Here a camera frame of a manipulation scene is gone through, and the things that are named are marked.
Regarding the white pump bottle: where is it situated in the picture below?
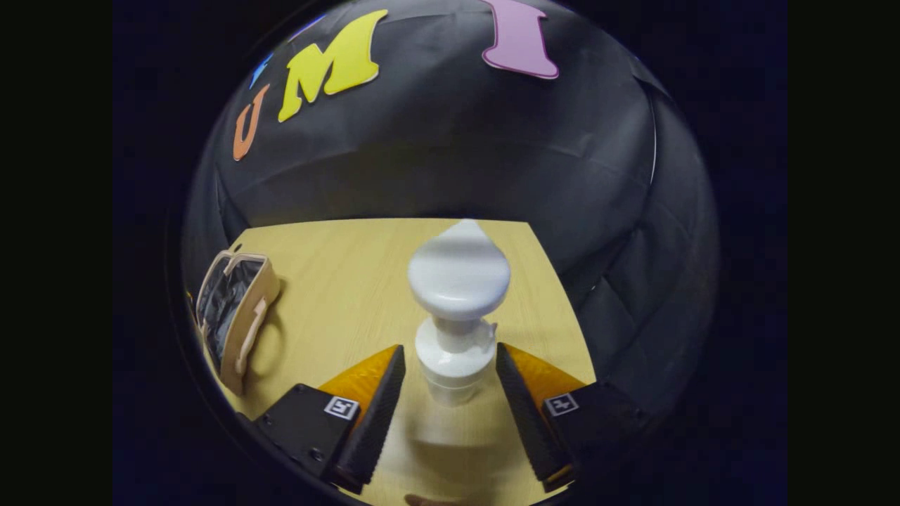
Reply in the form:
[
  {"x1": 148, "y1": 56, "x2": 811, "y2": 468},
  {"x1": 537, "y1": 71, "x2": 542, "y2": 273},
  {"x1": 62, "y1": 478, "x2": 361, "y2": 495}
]
[{"x1": 407, "y1": 219, "x2": 513, "y2": 408}]

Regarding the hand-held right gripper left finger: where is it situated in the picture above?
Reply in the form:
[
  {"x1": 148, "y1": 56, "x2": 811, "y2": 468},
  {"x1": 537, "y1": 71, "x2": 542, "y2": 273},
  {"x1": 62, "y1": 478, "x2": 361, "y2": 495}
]
[{"x1": 253, "y1": 343, "x2": 407, "y2": 495}]

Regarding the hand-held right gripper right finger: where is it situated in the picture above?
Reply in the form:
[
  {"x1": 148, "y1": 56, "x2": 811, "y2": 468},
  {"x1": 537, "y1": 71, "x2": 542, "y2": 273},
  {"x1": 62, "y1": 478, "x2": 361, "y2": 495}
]
[{"x1": 494, "y1": 342, "x2": 649, "y2": 494}]

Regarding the black backdrop cloth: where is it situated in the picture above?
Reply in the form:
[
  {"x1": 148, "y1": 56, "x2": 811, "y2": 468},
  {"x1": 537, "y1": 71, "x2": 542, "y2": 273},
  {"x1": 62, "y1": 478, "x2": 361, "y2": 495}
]
[{"x1": 181, "y1": 0, "x2": 721, "y2": 422}]

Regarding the pink beige suitcase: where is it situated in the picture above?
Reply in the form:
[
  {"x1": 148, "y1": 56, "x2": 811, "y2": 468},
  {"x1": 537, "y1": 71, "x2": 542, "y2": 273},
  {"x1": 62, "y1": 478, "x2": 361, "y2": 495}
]
[{"x1": 195, "y1": 248, "x2": 282, "y2": 397}]

